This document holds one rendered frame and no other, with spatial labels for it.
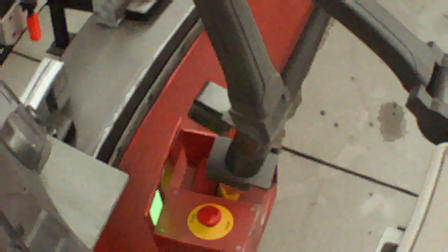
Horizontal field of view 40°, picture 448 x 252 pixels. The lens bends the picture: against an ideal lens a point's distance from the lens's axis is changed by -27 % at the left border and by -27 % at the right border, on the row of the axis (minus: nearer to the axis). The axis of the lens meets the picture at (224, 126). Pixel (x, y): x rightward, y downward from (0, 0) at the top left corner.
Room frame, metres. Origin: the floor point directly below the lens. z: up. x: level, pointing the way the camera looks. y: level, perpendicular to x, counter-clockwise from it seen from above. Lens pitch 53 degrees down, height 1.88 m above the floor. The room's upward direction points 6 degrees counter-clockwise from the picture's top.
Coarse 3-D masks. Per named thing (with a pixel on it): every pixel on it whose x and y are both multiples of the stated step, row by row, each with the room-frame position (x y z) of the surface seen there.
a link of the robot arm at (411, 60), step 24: (312, 0) 0.58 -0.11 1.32; (336, 0) 0.56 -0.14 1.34; (360, 0) 0.56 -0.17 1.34; (360, 24) 0.54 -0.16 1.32; (384, 24) 0.54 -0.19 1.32; (384, 48) 0.52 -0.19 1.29; (408, 48) 0.52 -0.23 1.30; (432, 48) 0.54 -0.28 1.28; (408, 72) 0.50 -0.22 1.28; (408, 96) 0.48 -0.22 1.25; (432, 120) 0.45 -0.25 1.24
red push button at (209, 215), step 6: (198, 210) 0.65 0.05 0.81; (204, 210) 0.64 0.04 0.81; (210, 210) 0.64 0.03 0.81; (216, 210) 0.64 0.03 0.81; (198, 216) 0.63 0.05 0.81; (204, 216) 0.63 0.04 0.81; (210, 216) 0.63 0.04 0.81; (216, 216) 0.63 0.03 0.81; (204, 222) 0.62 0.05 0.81; (210, 222) 0.62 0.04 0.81; (216, 222) 0.62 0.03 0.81
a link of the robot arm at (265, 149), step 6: (228, 126) 0.71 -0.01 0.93; (228, 132) 0.71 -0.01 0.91; (276, 132) 0.70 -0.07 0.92; (234, 138) 0.71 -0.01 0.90; (234, 144) 0.70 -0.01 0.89; (240, 144) 0.69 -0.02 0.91; (270, 144) 0.68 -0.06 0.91; (240, 150) 0.69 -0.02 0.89; (246, 150) 0.69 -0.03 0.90; (258, 150) 0.68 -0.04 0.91; (264, 150) 0.68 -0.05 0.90; (246, 156) 0.68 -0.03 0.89; (252, 156) 0.68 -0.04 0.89; (258, 156) 0.68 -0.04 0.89; (264, 156) 0.69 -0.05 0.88
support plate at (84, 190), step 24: (48, 168) 0.61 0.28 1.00; (72, 168) 0.61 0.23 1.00; (96, 168) 0.61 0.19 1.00; (48, 192) 0.57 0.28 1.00; (72, 192) 0.57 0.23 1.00; (96, 192) 0.57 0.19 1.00; (120, 192) 0.57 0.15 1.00; (72, 216) 0.52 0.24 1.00; (96, 216) 0.52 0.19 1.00; (96, 240) 0.48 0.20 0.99
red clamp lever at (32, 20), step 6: (24, 0) 0.76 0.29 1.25; (30, 0) 0.76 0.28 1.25; (36, 0) 0.75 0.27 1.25; (24, 6) 0.75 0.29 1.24; (30, 6) 0.74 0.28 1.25; (36, 6) 0.75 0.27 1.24; (30, 12) 0.75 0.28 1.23; (30, 18) 0.75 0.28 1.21; (36, 18) 0.75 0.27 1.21; (30, 24) 0.75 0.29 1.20; (36, 24) 0.75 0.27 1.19; (30, 30) 0.75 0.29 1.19; (36, 30) 0.75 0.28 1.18; (30, 36) 0.75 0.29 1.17; (36, 36) 0.75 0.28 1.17
